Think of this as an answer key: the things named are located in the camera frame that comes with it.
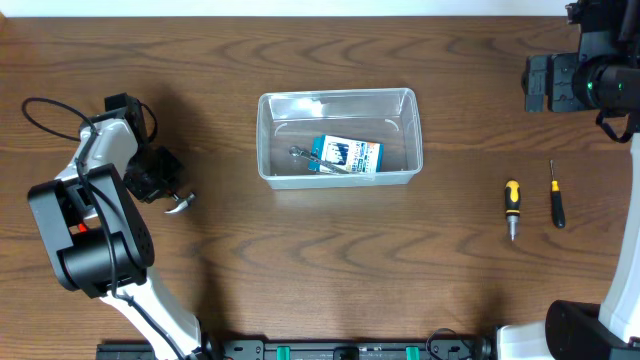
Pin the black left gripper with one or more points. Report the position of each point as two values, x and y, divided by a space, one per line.
148 191

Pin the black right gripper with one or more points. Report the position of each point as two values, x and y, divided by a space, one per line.
564 96

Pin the claw hammer black orange handle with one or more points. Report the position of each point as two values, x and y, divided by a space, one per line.
182 203

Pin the silver double ring wrench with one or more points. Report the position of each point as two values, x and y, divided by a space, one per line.
296 151

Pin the blue white bit set box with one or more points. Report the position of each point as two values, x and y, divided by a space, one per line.
354 156

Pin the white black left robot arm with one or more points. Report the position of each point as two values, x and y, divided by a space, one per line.
96 239

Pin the clear plastic container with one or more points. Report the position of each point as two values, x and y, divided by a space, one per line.
389 116

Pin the stubby yellow black screwdriver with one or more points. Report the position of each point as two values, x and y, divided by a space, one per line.
512 207

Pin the slim yellow black screwdriver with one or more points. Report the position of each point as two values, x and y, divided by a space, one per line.
557 209

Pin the black mounting rail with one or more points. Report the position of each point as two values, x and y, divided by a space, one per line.
443 344

